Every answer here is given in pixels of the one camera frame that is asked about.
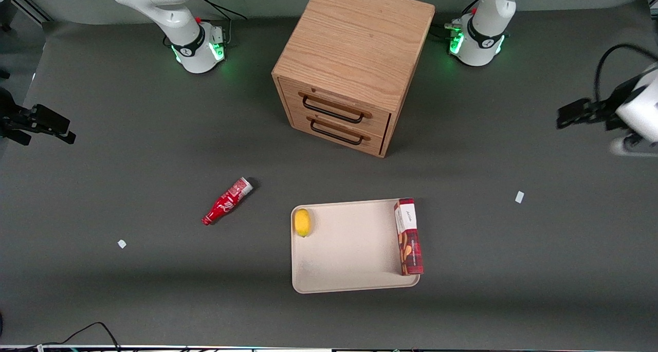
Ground yellow lemon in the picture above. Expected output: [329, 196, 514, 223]
[294, 209, 312, 237]

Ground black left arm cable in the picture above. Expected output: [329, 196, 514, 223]
[595, 44, 658, 104]

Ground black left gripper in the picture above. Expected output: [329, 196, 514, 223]
[556, 77, 643, 132]

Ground cream plastic tray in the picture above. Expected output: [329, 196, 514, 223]
[291, 198, 421, 294]

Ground black right arm base cable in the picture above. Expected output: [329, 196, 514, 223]
[197, 0, 248, 22]

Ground red cola bottle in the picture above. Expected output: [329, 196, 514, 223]
[202, 177, 254, 226]

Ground wooden drawer cabinet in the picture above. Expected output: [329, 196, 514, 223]
[271, 0, 436, 158]

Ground black metal drawer handle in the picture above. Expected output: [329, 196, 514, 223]
[309, 118, 365, 146]
[302, 95, 365, 124]

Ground wooden drawer with handle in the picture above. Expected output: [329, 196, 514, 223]
[289, 108, 387, 155]
[279, 77, 392, 138]

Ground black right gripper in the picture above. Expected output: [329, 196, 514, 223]
[0, 87, 77, 146]

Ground black floor cable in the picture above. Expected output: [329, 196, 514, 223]
[0, 322, 122, 350]

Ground red tartan cookie box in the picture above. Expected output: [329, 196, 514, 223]
[394, 198, 425, 276]

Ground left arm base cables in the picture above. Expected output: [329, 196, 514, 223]
[431, 22, 464, 40]

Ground aluminium frame rail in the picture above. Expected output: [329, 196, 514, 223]
[9, 0, 54, 25]

